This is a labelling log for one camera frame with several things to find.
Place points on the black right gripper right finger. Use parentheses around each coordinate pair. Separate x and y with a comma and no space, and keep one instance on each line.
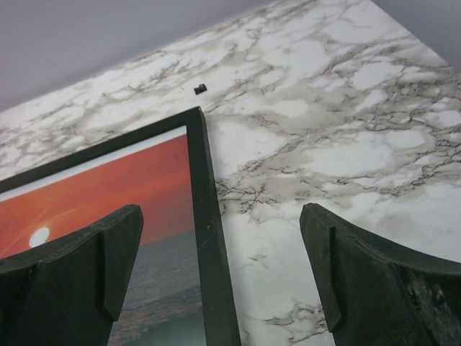
(375,291)

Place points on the small black square piece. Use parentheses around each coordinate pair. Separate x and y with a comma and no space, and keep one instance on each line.
(200,89)

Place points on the red sunset photo print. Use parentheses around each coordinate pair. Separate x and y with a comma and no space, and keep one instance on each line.
(163,304)

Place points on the wooden picture frame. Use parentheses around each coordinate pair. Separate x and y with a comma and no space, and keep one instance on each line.
(218,309)

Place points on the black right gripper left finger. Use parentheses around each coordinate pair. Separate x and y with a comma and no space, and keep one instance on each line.
(70,291)

